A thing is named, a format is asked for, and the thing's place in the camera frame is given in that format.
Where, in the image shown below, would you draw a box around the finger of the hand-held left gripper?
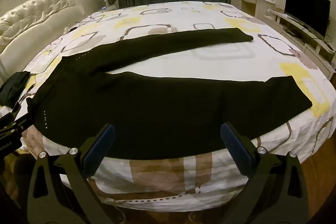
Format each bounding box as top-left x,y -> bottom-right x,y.
0,112 -> 33,138
0,101 -> 22,123

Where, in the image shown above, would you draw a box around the black television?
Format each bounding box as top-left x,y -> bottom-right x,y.
284,0 -> 331,40

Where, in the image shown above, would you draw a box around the dark folded cloth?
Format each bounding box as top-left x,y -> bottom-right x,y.
0,71 -> 31,106

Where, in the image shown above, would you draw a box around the white vanity dresser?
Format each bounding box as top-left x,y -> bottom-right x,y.
230,0 -> 276,18

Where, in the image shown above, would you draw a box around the black pen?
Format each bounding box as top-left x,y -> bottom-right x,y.
26,74 -> 40,94

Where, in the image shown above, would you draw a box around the patterned white bed sheet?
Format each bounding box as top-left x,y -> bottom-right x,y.
16,1 -> 336,212

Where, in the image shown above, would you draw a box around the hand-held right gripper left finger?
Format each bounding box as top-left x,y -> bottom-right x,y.
26,123 -> 124,224

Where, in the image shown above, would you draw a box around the black pants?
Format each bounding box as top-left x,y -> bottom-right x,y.
26,28 -> 313,160

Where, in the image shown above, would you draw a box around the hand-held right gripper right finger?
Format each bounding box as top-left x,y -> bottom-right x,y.
220,122 -> 309,224

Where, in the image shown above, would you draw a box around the cream tufted headboard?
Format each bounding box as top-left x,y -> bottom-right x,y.
0,0 -> 95,80

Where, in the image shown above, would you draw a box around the black charger cable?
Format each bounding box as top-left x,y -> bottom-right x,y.
63,21 -> 82,33

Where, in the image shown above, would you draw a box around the white television stand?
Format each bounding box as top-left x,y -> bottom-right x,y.
268,9 -> 336,80

